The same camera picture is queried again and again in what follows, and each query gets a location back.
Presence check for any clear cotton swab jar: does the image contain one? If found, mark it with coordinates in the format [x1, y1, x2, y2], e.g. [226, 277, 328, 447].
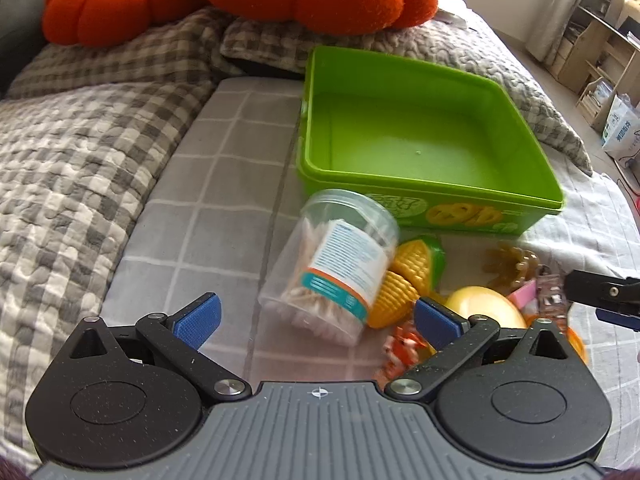
[257, 188, 401, 347]

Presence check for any grey checkered quilt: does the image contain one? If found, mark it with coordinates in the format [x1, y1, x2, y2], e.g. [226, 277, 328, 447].
[0, 7, 261, 466]

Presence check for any yellow toy corn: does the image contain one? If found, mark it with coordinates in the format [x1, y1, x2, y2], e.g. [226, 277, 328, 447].
[369, 236, 447, 330]

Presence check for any grey grid bed sheet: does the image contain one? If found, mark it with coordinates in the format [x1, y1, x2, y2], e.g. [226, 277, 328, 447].
[27, 77, 640, 466]

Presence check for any pink toy piece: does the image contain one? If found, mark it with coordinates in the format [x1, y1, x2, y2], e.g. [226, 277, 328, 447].
[507, 280, 540, 310]

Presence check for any white paper sheet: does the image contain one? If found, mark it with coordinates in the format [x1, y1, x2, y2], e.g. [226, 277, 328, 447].
[438, 6, 472, 25]

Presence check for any white printed bag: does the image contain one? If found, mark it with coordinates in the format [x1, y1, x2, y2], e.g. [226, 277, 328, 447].
[601, 94, 640, 157]

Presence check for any yellow toy lemon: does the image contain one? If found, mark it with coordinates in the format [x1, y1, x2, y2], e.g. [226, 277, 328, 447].
[444, 286, 527, 331]

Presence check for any grey headboard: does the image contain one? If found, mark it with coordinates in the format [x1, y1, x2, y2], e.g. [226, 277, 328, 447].
[0, 0, 63, 98]

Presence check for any orange toy figure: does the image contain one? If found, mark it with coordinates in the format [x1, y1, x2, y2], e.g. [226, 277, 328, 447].
[381, 324, 432, 385]

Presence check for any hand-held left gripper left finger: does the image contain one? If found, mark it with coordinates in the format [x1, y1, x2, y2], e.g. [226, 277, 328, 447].
[67, 292, 253, 404]

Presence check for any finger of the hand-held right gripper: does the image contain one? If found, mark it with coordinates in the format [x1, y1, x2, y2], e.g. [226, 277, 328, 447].
[565, 269, 640, 317]
[595, 308, 640, 332]

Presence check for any orange toy pumpkin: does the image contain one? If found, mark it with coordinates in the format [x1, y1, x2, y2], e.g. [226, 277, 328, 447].
[562, 324, 589, 363]

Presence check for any grey checkered pillow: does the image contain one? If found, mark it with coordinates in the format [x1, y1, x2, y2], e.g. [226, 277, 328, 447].
[220, 9, 595, 177]

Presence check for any brown toy octopus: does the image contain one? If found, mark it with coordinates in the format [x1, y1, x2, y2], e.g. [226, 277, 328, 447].
[481, 241, 542, 293]

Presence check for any wooden desk shelf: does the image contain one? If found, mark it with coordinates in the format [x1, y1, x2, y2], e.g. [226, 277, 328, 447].
[546, 0, 640, 132]

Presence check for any green plastic box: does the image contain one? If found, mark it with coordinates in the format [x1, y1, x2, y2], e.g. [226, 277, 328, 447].
[296, 45, 566, 239]

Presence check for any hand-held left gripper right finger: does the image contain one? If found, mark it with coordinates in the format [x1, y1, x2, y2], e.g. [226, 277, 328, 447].
[384, 296, 588, 404]

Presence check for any light curtain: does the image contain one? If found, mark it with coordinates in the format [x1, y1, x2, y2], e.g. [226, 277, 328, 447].
[524, 0, 623, 63]

